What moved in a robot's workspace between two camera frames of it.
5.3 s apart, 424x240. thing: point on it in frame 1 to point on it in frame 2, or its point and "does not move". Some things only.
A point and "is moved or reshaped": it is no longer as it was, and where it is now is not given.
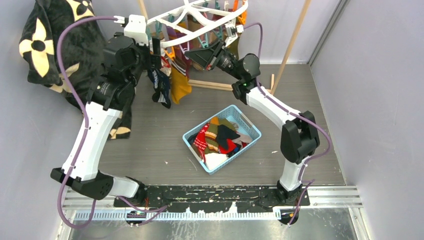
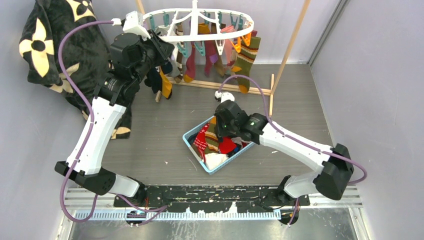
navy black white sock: x=162 y=86 is moved or reshaped
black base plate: x=255 y=199 does not move
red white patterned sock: x=200 y=142 does not move
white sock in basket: x=213 y=159 does not move
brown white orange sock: x=180 y=85 to x=167 y=86
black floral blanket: x=81 y=48 does not move
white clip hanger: x=209 y=32 is moved or reshaped
